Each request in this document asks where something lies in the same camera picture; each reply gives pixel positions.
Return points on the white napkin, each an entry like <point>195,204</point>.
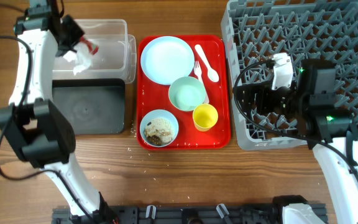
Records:
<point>82,58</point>

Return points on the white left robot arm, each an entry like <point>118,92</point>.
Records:
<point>33,126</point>

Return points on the clear plastic waste bin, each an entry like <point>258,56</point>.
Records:
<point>116,56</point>

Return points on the yellow plastic cup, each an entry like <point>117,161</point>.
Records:
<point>205,116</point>

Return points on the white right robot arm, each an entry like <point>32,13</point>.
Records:
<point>330,132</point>

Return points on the black waste tray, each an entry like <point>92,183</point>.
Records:
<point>92,106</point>

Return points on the mint green bowl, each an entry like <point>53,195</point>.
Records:
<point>186,93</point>

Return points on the light blue bowl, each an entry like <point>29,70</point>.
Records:
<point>159,114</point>

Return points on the leftover rice and food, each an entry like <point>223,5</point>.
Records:
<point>159,132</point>

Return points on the white plastic spoon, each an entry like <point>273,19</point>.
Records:
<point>211,73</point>

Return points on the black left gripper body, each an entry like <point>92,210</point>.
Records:
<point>74,32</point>

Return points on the white plastic fork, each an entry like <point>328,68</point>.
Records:
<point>198,72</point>

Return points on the light blue plate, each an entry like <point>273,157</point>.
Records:
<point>166,59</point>

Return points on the red serving tray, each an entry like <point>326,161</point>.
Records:
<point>151,96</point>

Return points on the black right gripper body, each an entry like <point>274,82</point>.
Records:
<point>283,100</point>

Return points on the red snack wrapper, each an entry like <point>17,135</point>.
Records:
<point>92,47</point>

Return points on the grey dishwasher rack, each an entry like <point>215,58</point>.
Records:
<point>254,30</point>

